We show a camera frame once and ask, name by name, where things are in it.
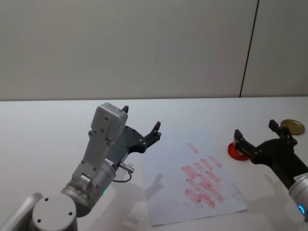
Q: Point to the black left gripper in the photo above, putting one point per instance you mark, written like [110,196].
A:
[125,142]

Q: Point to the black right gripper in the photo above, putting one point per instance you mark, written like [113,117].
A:
[281,156]

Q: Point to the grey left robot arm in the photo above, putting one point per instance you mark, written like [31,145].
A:
[101,149]

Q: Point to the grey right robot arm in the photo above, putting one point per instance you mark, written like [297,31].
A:
[300,192]

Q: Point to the round gold lid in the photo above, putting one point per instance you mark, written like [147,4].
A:
[294,126]

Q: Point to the round red ink pad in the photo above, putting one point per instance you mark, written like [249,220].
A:
[232,151]

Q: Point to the white paper with red stamps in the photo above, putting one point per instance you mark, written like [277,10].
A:
[173,183]

